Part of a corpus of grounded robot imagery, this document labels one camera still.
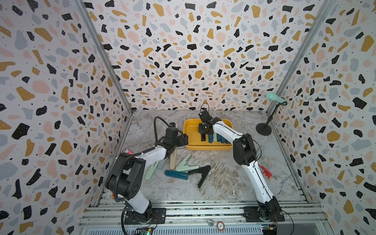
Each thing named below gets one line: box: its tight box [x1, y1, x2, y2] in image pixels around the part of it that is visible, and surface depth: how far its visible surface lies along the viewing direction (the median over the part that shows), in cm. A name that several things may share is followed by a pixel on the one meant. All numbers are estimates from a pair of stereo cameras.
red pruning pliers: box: [258, 164, 273, 180], surface depth 90 cm
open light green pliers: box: [175, 153, 200, 172], surface depth 91 cm
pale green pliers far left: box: [144, 160, 160, 181], surface depth 89 cm
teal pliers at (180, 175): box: [164, 169, 189, 181], surface depth 89 cm
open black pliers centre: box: [188, 164, 212, 189], surface depth 89 cm
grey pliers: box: [157, 158, 166, 170], surface depth 92 cm
